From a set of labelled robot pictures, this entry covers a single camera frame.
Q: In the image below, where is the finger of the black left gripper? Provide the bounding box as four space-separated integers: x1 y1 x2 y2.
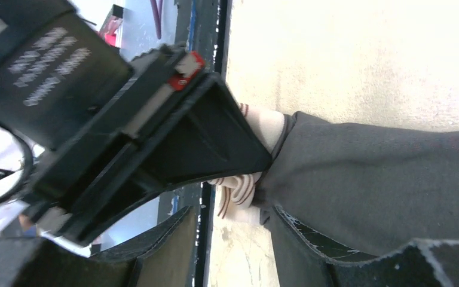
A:
61 72 271 246

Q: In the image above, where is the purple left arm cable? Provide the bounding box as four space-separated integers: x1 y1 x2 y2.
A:
149 0 165 41

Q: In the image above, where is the dark grey boxer underwear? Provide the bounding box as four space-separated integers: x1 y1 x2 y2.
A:
207 103 459 262

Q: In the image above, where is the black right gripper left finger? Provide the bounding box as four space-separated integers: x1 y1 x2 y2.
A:
0 206 197 287

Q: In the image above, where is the red object off table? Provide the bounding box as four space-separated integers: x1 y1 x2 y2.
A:
99 4 124 48

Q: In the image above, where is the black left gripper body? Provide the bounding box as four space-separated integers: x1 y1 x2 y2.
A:
0 1 206 245

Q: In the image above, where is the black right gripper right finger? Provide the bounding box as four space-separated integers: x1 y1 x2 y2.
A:
269 207 459 286

